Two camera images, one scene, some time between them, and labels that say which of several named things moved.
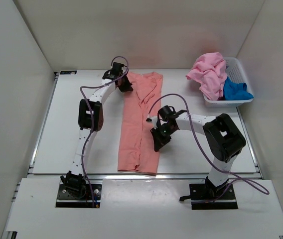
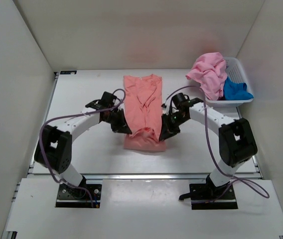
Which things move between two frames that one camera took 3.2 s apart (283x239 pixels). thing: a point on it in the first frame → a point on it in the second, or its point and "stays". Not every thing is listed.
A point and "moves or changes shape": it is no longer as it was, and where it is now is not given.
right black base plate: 201,193 stays
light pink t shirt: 210,70 stays
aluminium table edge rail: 246,176 stays
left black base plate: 65,199 stays
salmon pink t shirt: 137,152 moves or changes shape
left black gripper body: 125,86 → 114,116
